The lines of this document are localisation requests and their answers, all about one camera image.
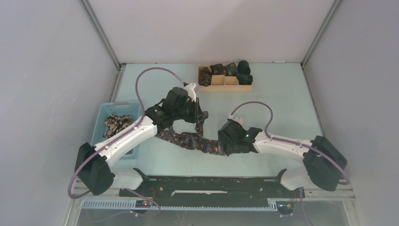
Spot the beige floral tie in basket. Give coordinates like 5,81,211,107
104,114,133,139

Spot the wooden compartment box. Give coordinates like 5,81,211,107
198,75,253,92

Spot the dark green rolled tie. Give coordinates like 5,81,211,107
237,60,251,74
236,73,253,85

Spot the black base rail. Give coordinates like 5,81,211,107
136,176,301,209

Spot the dark floral rose tie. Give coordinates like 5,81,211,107
155,121,229,156

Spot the white cable duct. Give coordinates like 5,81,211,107
81,199,277,211

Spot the black orange rolled tie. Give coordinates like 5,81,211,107
210,64,226,75

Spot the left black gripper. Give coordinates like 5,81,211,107
173,97,206,124

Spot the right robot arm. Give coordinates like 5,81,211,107
218,116,347,197

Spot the aluminium frame rail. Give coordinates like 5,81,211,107
72,179,356,202

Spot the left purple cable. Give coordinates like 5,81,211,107
67,67,188,200

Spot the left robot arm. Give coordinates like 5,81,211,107
72,83,203,196

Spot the purple cable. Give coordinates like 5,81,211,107
231,101,350,185
67,67,188,200

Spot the dark floral rolled tie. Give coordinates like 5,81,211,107
198,67,212,87

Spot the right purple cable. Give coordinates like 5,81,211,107
231,101,350,185

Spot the light blue plastic basket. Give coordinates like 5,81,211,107
90,101,142,145

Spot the blue patterned rolled tie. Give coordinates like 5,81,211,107
224,63,238,76

